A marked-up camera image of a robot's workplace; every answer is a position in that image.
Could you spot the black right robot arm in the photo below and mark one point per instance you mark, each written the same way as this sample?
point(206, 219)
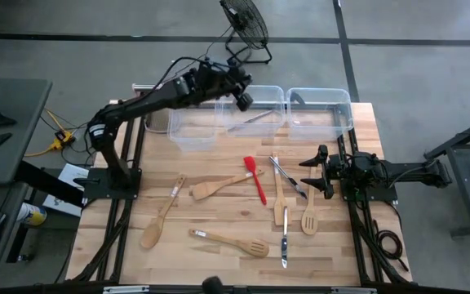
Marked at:
point(406, 173)

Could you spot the black metal table frame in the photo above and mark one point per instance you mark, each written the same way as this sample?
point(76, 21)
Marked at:
point(465, 183)

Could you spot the black floor fan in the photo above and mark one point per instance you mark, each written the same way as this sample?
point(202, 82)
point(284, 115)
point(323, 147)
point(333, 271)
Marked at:
point(245, 20)

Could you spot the grey side table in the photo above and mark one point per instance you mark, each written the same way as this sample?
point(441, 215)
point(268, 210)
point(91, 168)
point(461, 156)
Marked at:
point(10, 102)

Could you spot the wooden slotted spoon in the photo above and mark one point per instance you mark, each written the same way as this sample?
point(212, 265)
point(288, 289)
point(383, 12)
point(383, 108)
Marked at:
point(255, 247)

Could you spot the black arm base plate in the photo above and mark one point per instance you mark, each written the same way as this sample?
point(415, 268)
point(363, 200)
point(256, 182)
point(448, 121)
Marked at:
point(131, 192)
point(386, 195)

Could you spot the person's head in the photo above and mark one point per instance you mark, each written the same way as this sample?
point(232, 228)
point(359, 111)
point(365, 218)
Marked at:
point(212, 286)

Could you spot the black front frame bar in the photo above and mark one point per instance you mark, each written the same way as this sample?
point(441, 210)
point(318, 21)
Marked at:
point(300, 290)

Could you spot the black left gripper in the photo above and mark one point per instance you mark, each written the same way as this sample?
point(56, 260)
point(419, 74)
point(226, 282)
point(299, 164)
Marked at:
point(218, 81)

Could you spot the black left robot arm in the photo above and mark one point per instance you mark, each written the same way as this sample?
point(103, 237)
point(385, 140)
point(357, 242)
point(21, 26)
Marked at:
point(145, 102)

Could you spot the red silicone spatula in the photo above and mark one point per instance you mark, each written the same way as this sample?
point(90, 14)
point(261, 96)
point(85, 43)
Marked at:
point(250, 163)

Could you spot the white and yellow can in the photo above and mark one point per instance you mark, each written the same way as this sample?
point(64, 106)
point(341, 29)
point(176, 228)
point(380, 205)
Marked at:
point(33, 214)

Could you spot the black frame rails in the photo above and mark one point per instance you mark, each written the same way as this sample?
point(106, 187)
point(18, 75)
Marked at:
point(116, 228)
point(365, 245)

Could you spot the metal tongs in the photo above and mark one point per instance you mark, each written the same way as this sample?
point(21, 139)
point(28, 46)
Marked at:
point(251, 120)
point(284, 245)

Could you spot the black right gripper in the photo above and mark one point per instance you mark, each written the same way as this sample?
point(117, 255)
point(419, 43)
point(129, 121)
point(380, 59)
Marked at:
point(338, 168)

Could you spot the wooden solid spoon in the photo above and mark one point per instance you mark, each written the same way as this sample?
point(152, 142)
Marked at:
point(151, 236)

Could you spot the white paper sheet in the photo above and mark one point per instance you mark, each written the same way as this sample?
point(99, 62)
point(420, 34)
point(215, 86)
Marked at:
point(69, 173)

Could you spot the metal box grater pink top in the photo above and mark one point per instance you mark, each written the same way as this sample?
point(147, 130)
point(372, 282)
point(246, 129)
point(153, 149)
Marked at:
point(159, 122)

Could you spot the wooden slant-edged spatula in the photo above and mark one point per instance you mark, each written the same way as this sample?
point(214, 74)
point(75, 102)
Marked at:
point(204, 190)

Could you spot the yellow power strip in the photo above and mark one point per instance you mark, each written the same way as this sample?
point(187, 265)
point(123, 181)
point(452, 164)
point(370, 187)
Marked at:
point(61, 141)

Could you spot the clear plastic bin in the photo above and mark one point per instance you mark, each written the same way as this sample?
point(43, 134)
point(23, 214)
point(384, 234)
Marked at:
point(259, 128)
point(194, 134)
point(320, 126)

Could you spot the wooden slotted turner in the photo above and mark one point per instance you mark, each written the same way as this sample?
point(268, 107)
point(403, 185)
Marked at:
point(309, 224)

